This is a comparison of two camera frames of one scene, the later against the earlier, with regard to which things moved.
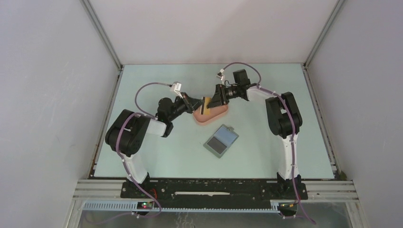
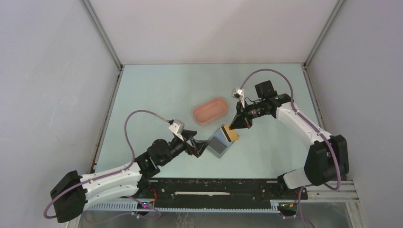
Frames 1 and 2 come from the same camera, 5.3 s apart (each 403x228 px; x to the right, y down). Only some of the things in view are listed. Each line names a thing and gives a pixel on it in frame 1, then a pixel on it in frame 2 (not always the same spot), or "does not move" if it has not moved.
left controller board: (145, 205) does not move
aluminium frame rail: (106, 195) does not move
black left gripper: (190, 104) to (200, 146)
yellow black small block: (206, 111) to (231, 135)
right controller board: (287, 205) does not move
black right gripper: (220, 98) to (242, 119)
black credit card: (216, 145) does not move
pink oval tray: (215, 112) does not move
